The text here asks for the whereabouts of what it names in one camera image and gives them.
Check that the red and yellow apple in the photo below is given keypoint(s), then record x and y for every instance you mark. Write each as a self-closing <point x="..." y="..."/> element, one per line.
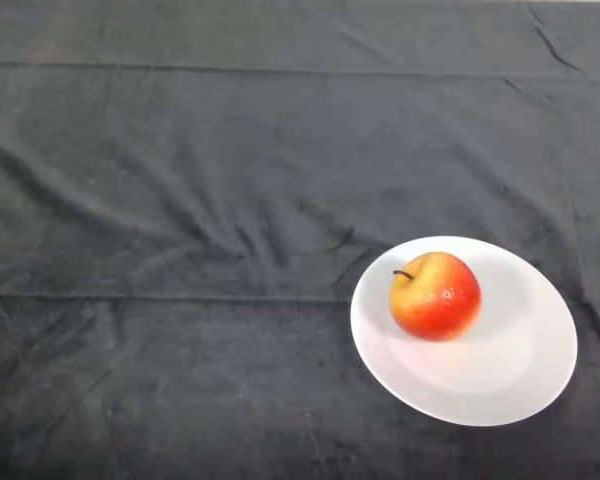
<point x="435" y="297"/>

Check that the white round plate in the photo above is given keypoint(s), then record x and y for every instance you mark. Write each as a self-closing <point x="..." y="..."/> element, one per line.
<point x="505" y="380"/>

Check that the black cloth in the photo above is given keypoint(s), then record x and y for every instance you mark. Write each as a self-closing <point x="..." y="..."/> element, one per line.
<point x="230" y="175"/>

